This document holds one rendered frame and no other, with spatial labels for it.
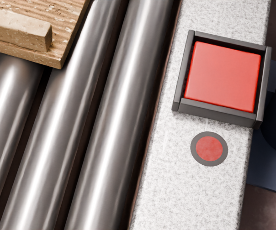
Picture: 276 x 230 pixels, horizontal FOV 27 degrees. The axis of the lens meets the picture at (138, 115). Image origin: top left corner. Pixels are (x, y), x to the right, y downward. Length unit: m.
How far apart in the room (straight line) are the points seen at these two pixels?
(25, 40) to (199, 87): 0.15
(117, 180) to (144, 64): 0.11
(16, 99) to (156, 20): 0.15
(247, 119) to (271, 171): 1.02
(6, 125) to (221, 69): 0.19
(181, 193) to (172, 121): 0.06
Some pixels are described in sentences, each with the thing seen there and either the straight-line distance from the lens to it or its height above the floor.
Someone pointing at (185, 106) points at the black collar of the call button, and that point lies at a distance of 0.48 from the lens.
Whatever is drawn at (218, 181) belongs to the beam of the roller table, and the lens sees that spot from 0.47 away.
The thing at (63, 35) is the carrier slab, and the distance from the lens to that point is 0.50.
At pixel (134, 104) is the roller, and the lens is 0.49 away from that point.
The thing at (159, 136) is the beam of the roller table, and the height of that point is 0.92.
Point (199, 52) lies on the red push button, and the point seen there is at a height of 0.93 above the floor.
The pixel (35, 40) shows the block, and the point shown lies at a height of 0.95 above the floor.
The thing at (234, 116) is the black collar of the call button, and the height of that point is 0.93.
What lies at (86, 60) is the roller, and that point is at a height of 0.92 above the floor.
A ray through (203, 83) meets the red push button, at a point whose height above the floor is 0.93.
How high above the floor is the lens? 1.35
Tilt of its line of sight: 63 degrees down
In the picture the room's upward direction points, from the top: 8 degrees clockwise
